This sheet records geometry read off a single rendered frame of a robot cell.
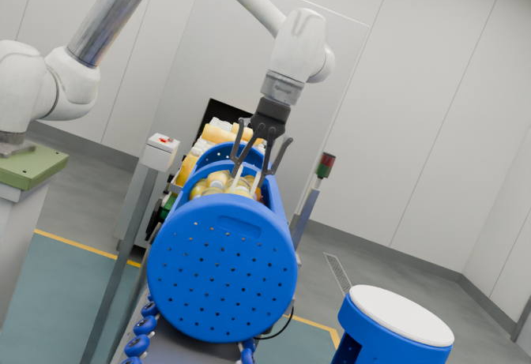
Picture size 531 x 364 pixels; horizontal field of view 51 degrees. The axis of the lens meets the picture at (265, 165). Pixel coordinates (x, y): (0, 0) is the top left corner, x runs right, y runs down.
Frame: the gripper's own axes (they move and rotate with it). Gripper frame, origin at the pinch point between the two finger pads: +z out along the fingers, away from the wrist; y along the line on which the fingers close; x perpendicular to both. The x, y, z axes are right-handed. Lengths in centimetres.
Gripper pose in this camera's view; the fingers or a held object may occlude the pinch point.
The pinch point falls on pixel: (245, 183)
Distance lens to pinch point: 129.5
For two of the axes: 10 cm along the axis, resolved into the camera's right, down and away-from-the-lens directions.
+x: -0.4, -1.7, 9.8
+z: -3.6, 9.2, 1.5
